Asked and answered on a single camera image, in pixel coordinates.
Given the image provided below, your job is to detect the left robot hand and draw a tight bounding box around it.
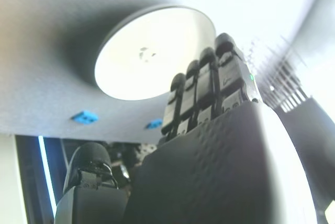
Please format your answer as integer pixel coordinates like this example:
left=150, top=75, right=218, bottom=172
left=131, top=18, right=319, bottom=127
left=53, top=32, right=319, bottom=224

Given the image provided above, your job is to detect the white round plate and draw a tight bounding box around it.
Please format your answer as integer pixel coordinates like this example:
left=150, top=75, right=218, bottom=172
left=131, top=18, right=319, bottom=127
left=93, top=4, right=217, bottom=102

